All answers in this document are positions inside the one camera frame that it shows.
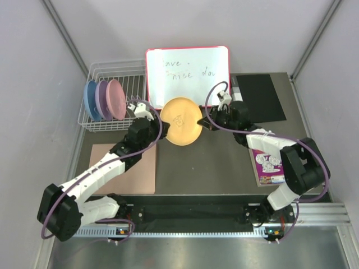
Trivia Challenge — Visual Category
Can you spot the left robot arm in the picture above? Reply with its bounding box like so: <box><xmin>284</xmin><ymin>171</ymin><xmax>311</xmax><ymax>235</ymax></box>
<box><xmin>37</xmin><ymin>118</ymin><xmax>171</xmax><ymax>242</ymax></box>

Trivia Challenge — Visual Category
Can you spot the purple plate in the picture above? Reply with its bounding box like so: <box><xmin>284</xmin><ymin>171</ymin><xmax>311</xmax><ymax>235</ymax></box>
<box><xmin>95</xmin><ymin>80</ymin><xmax>112</xmax><ymax>121</ymax></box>

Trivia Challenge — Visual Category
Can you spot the pink plate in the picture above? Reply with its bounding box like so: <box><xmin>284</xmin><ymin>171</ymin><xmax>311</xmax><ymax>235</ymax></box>
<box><xmin>105</xmin><ymin>79</ymin><xmax>126</xmax><ymax>120</ymax></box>

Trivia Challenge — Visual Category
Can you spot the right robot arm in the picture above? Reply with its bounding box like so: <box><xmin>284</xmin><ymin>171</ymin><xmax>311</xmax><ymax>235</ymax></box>
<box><xmin>198</xmin><ymin>101</ymin><xmax>330</xmax><ymax>222</ymax></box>

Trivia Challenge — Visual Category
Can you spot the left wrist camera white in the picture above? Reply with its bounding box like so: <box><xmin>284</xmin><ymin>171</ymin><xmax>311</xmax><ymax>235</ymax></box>
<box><xmin>127</xmin><ymin>102</ymin><xmax>154</xmax><ymax>121</ymax></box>

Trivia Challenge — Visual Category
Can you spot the blue plate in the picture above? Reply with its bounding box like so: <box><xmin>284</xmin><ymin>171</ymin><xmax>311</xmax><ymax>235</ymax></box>
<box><xmin>83</xmin><ymin>80</ymin><xmax>101</xmax><ymax>122</ymax></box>

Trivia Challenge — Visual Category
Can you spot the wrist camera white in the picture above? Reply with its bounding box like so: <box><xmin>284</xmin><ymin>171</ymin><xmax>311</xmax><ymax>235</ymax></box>
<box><xmin>217</xmin><ymin>90</ymin><xmax>232</xmax><ymax>111</ymax></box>
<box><xmin>127</xmin><ymin>102</ymin><xmax>154</xmax><ymax>121</ymax></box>

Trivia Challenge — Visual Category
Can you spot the orange plate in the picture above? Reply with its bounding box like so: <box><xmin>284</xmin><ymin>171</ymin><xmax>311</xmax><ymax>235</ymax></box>
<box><xmin>160</xmin><ymin>97</ymin><xmax>202</xmax><ymax>146</ymax></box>

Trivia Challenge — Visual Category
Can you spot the white wire dish rack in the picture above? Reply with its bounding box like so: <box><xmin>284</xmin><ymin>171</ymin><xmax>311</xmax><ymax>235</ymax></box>
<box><xmin>77</xmin><ymin>59</ymin><xmax>148</xmax><ymax>132</ymax></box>

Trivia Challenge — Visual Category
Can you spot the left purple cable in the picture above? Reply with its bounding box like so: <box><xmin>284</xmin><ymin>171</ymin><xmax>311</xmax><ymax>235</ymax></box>
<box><xmin>41</xmin><ymin>98</ymin><xmax>163</xmax><ymax>244</ymax></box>

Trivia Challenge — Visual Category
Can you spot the purple book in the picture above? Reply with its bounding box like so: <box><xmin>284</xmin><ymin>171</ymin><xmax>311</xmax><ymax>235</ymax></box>
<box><xmin>249</xmin><ymin>149</ymin><xmax>285</xmax><ymax>187</ymax></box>

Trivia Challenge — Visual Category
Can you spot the black notebook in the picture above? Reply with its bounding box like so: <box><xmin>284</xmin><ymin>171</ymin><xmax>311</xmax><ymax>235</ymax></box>
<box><xmin>232</xmin><ymin>74</ymin><xmax>286</xmax><ymax>123</ymax></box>

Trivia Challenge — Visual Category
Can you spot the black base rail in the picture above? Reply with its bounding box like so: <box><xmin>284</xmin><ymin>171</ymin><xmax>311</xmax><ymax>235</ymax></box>
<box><xmin>89</xmin><ymin>194</ymin><xmax>298</xmax><ymax>225</ymax></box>

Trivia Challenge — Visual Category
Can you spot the red framed whiteboard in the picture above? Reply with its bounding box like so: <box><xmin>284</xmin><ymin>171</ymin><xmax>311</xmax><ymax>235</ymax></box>
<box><xmin>145</xmin><ymin>46</ymin><xmax>229</xmax><ymax>109</ymax></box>

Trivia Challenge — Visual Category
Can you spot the grey cable duct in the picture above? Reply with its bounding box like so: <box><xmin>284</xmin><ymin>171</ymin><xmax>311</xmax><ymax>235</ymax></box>
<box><xmin>73</xmin><ymin>226</ymin><xmax>280</xmax><ymax>239</ymax></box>

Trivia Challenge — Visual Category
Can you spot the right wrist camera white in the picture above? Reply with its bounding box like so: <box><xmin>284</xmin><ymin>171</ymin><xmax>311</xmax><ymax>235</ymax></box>
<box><xmin>217</xmin><ymin>90</ymin><xmax>232</xmax><ymax>111</ymax></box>

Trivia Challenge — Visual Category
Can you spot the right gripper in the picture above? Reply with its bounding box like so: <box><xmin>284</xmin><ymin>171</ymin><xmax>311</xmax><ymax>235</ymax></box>
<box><xmin>198</xmin><ymin>105</ymin><xmax>238</xmax><ymax>132</ymax></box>

